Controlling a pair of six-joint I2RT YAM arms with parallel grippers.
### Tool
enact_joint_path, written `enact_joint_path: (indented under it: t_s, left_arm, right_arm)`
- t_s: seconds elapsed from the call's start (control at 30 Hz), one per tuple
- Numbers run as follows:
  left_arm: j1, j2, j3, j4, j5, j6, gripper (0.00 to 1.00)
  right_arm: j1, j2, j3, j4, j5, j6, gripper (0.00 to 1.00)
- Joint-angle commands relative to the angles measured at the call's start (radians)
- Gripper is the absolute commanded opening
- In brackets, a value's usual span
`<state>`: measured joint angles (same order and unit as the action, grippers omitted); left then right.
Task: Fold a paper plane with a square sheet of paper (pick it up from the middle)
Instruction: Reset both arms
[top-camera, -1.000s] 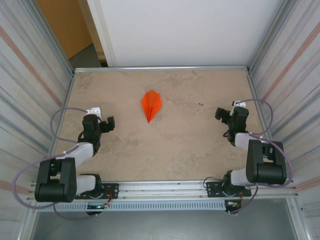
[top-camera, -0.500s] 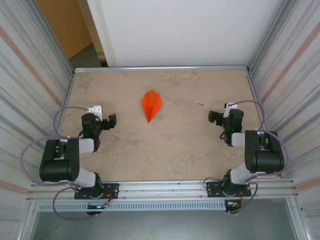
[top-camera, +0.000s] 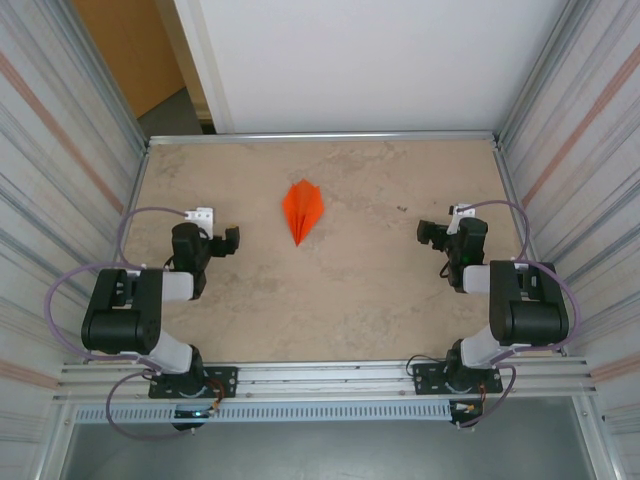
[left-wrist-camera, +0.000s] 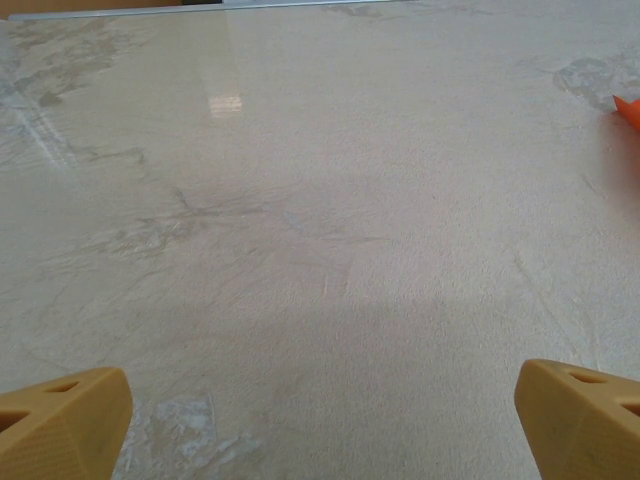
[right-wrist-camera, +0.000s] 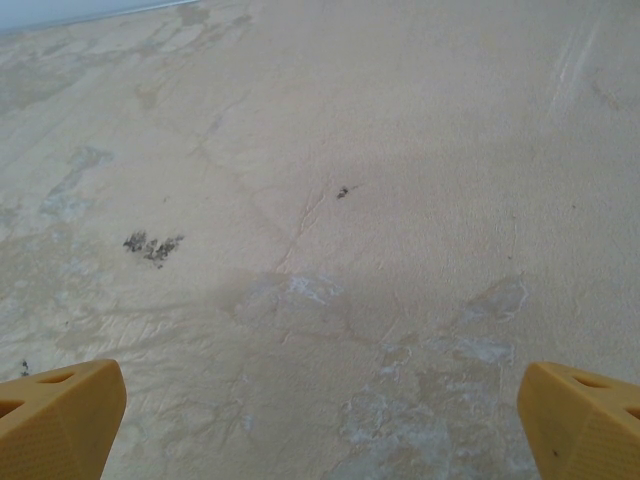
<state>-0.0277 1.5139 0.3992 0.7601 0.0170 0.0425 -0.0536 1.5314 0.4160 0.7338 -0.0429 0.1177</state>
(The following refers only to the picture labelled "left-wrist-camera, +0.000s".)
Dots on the left gripper tan left finger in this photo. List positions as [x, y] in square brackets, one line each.
[60, 430]

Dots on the left gripper tan right finger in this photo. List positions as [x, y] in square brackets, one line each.
[585, 430]

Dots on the orange paper sheet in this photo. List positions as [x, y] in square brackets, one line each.
[631, 112]

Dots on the brown wooden door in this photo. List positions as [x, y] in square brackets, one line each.
[90, 4]

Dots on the aluminium table end rail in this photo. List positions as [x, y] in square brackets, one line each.
[150, 11]

